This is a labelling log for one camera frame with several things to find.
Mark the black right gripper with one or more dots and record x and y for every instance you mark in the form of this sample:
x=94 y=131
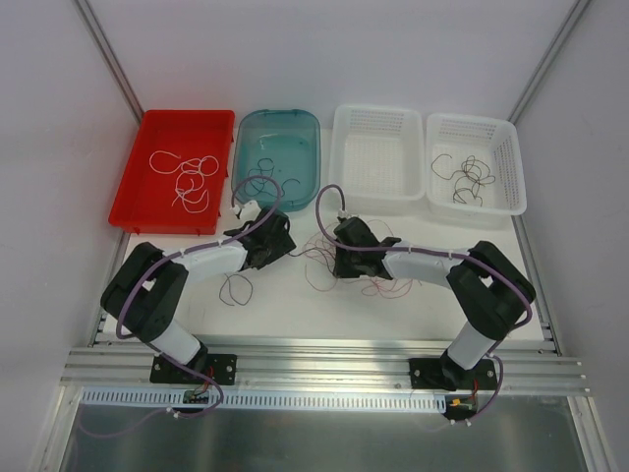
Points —
x=347 y=257

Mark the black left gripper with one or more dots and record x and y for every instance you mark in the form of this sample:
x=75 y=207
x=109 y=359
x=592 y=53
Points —
x=274 y=242

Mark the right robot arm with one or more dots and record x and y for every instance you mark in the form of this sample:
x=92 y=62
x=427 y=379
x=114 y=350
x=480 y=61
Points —
x=492 y=293

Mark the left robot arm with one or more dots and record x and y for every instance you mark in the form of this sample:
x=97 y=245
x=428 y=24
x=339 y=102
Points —
x=145 y=292

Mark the teal transparent plastic bin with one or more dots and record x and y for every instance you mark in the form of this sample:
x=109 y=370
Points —
x=277 y=156

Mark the red plastic tray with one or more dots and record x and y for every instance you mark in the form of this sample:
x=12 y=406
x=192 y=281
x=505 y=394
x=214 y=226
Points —
x=174 y=178

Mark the white perforated basket left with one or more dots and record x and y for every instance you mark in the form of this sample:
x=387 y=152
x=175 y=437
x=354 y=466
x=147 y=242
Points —
x=377 y=158

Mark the white perforated basket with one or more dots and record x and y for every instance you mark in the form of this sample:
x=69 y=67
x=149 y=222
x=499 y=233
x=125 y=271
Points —
x=377 y=158
x=474 y=169

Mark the white perforated basket right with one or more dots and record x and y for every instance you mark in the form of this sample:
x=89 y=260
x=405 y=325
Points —
x=474 y=169

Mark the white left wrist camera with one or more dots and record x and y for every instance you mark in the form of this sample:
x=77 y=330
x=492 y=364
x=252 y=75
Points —
x=248 y=211

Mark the white slotted cable duct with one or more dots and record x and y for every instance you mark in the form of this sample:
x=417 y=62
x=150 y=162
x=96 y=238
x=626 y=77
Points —
x=260 y=399

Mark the aluminium mounting rail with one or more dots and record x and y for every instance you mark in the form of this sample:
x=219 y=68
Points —
x=266 y=363

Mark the left aluminium frame post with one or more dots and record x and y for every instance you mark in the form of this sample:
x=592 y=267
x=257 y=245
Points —
x=98 y=35

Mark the aluminium frame post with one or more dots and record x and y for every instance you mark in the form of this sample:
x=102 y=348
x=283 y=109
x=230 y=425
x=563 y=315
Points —
x=534 y=84
x=98 y=35

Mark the right aluminium frame post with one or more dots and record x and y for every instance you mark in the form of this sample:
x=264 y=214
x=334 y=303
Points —
x=534 y=84

